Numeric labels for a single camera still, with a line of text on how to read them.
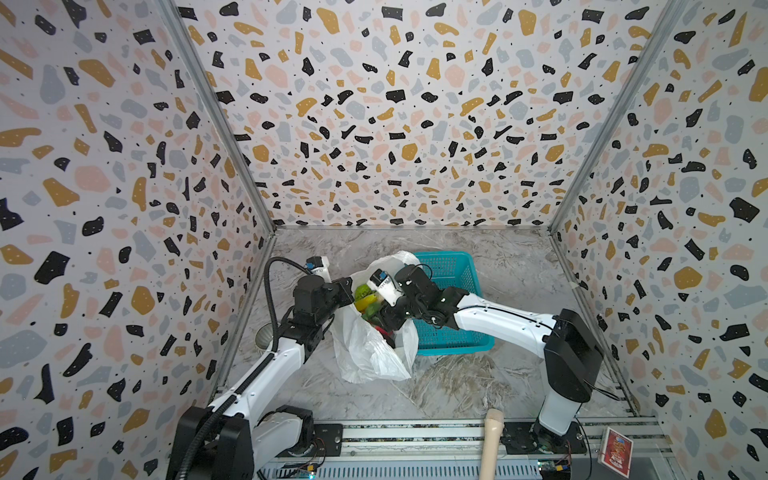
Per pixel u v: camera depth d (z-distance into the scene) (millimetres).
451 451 733
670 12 714
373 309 795
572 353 458
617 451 716
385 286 729
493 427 736
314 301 622
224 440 396
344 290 719
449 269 1051
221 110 864
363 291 947
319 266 743
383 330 747
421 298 637
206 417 398
